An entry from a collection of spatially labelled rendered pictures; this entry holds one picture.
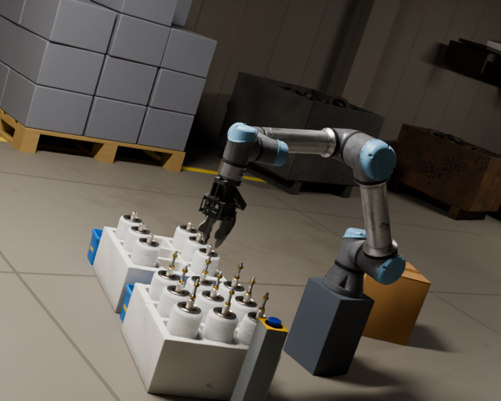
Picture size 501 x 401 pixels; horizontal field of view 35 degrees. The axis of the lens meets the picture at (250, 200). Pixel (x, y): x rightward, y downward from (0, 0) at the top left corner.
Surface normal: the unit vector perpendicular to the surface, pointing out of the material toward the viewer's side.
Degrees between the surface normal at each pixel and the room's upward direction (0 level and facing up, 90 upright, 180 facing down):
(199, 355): 90
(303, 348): 90
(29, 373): 0
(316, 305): 90
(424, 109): 90
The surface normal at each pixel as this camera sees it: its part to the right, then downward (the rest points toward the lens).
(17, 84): -0.73, -0.08
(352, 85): 0.57, 0.36
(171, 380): 0.35, 0.32
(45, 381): 0.31, -0.92
